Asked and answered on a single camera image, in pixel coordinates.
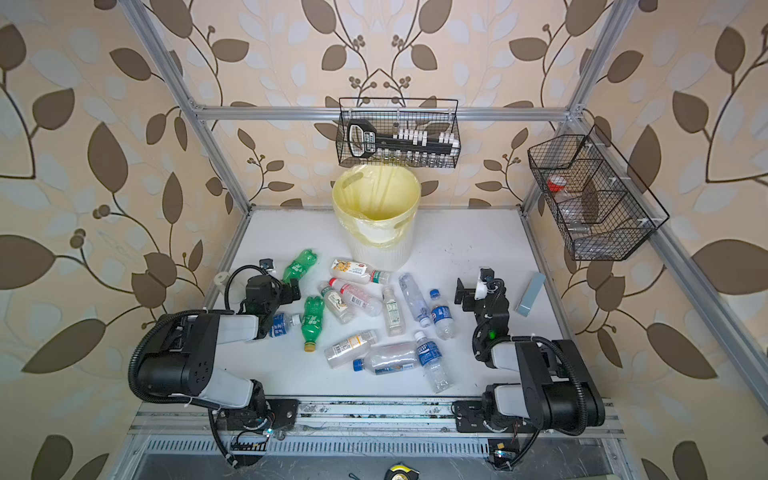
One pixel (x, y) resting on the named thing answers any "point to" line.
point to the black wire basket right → (601, 208)
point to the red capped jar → (556, 183)
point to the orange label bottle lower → (350, 349)
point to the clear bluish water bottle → (415, 299)
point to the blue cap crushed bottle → (389, 358)
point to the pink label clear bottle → (363, 296)
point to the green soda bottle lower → (311, 325)
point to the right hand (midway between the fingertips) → (477, 283)
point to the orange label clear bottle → (357, 272)
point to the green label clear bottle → (394, 312)
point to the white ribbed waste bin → (394, 258)
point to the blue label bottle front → (431, 359)
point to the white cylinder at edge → (221, 277)
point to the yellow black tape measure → (401, 471)
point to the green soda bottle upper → (299, 266)
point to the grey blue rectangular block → (530, 295)
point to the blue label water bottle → (442, 318)
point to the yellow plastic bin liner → (376, 205)
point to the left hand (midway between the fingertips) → (283, 278)
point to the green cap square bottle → (338, 305)
